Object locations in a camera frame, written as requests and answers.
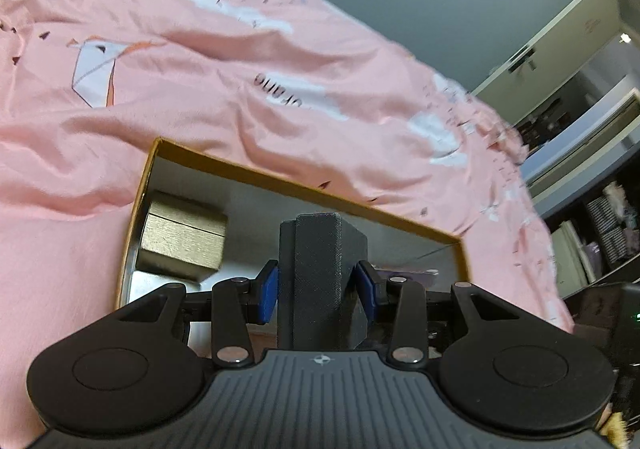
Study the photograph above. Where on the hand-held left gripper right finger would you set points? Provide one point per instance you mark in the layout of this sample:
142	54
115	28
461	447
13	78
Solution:
367	294

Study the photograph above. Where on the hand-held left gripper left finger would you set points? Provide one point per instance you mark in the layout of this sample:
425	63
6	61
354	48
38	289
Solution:
268	296

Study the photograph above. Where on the gold box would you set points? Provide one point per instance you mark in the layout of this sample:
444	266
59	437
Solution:
175	241

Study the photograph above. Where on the white door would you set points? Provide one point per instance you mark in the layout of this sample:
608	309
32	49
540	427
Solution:
560	39

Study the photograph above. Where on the dark rectangular case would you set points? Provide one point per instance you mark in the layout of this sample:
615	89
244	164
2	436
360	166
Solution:
320	279

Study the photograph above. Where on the yellow white plush toy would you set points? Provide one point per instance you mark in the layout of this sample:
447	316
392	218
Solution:
617	429

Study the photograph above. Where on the pink printed blanket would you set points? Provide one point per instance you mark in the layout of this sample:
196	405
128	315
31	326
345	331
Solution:
200	104

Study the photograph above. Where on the dark shelving unit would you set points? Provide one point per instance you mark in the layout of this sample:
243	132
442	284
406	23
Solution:
600	274

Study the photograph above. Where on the orange cardboard box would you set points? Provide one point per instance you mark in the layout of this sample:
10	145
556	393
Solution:
250	209

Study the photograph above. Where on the striped storage basket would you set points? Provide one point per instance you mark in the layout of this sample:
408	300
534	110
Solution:
605	229

